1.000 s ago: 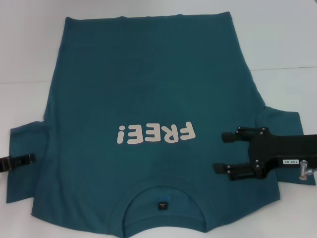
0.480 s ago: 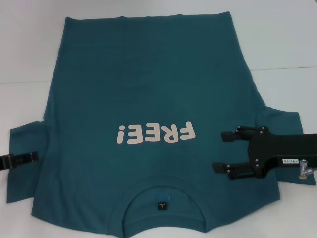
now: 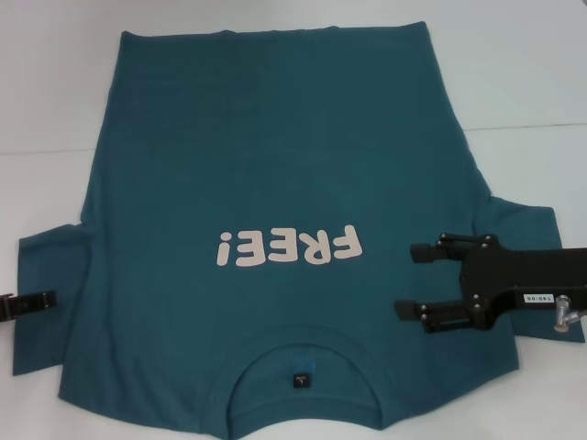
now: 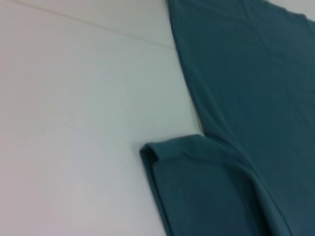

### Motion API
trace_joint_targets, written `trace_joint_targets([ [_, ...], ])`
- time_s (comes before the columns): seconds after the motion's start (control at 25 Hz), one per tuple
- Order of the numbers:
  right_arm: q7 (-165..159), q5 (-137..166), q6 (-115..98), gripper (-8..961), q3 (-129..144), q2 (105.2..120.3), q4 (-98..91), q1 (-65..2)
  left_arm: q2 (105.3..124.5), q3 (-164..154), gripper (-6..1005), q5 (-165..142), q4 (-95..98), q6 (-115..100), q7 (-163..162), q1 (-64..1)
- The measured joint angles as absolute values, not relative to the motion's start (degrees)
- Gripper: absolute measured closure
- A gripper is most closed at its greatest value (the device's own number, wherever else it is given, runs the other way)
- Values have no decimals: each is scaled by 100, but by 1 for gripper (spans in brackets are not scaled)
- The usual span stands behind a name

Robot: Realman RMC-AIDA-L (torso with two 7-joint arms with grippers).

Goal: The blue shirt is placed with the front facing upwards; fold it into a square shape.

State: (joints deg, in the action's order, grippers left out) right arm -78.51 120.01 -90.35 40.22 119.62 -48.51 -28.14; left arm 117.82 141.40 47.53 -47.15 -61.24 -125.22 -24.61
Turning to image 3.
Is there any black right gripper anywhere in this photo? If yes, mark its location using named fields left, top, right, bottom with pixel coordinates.
left=393, top=232, right=587, bottom=336

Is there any teal shirt with FREE print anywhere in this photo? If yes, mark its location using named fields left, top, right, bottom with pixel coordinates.
left=9, top=20, right=587, bottom=435

